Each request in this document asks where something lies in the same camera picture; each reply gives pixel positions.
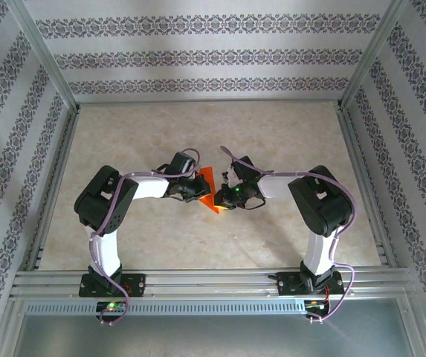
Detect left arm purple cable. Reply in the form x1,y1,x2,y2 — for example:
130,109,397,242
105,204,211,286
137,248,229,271
88,147,202,327

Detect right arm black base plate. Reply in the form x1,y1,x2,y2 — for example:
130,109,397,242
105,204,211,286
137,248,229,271
276,271,345,298

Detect aluminium frame bar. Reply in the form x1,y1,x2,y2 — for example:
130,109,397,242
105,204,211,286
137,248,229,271
0,299,26,357
398,297,426,357

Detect controller board with green light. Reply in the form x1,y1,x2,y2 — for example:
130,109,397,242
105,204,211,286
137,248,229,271
96,300,126,314

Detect long aluminium mounting rail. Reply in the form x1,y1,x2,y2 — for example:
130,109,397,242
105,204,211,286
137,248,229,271
10,269,414,300

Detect right gripper thin black cable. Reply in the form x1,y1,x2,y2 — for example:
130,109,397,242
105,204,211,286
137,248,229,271
242,195,266,210

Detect grey metal sheet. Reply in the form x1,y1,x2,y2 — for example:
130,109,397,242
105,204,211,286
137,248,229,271
11,314,416,357

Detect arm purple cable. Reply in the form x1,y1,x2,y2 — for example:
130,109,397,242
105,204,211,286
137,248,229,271
88,147,202,327
219,144,358,324

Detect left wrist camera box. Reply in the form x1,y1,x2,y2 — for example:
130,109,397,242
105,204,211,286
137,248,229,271
167,151,199,176

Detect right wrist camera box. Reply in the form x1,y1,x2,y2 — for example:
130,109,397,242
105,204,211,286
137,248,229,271
222,155,259,183

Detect grey slotted cable duct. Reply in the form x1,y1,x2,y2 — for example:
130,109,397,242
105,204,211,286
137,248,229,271
25,300,306,316

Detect orange paper sheet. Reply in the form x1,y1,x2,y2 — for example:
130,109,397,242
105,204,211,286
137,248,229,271
196,166,225,216

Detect aluminium side rail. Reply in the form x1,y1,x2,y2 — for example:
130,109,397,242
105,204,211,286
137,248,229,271
337,106,399,269
25,106,82,271

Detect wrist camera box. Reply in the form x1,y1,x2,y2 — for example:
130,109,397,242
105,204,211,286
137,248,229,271
167,151,199,176
222,155,259,183

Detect controller board with orange wires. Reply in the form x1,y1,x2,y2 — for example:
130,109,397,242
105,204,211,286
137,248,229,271
304,299,331,312

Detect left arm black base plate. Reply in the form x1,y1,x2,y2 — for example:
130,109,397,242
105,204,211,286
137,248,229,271
78,273,146,298

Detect aluminium frame post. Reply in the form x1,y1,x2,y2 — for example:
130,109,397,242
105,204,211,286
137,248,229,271
6,0,81,112
338,0,415,111

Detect thin aluminium table-edge rail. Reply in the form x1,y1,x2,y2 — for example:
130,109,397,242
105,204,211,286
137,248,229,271
75,98,343,109

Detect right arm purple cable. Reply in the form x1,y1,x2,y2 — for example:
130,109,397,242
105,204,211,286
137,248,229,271
219,144,358,324

